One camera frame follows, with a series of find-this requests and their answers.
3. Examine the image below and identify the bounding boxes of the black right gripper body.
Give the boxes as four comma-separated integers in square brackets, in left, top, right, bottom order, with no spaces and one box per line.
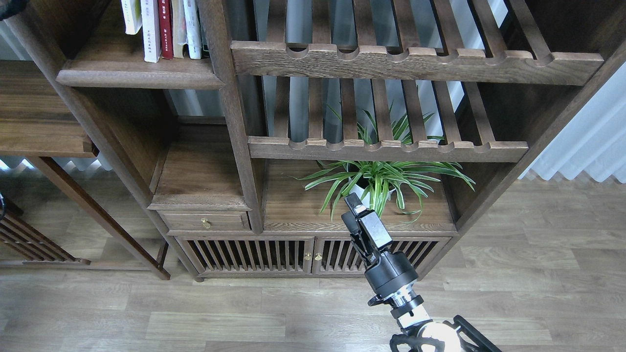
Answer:
[349,209,418,297]

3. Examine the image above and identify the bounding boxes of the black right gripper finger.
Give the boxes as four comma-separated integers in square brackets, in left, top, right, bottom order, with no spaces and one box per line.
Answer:
[344,193,367,217]
[341,212,358,237]

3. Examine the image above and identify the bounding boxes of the red cover book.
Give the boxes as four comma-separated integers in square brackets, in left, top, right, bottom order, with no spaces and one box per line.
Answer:
[158,0,174,60]

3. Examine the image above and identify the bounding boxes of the pale purple book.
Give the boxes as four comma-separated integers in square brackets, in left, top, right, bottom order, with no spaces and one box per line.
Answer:
[140,0,161,63]

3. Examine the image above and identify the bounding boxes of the yellow cover book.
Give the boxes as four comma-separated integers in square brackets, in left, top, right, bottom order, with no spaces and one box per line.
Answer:
[120,0,142,35]

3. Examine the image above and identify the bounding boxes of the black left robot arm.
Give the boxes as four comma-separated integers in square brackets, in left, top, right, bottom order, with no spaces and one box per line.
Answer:
[0,0,29,22]

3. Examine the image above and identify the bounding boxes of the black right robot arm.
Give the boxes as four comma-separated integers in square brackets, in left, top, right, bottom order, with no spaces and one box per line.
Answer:
[341,193,498,352]

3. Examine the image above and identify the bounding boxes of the wooden side shelf unit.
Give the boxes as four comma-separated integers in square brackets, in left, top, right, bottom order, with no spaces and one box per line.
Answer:
[1,60,179,284]

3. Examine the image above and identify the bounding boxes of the white plant pot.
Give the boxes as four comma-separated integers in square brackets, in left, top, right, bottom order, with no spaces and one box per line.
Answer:
[349,177,375,209]

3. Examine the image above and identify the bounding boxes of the green spider plant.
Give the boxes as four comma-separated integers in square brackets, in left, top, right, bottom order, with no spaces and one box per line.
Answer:
[297,103,476,224]

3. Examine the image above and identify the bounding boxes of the dark wooden bookshelf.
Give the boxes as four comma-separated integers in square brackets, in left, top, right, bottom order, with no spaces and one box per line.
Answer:
[7,0,625,280]

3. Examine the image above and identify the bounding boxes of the green spine upright book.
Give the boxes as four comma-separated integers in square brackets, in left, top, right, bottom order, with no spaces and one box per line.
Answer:
[201,26,209,57]

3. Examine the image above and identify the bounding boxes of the white curtain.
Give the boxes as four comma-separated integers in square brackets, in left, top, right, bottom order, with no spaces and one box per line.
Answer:
[519,64,626,183]

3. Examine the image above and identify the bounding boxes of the tan spine upright book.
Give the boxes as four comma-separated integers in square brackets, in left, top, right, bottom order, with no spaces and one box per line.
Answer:
[171,0,186,58]

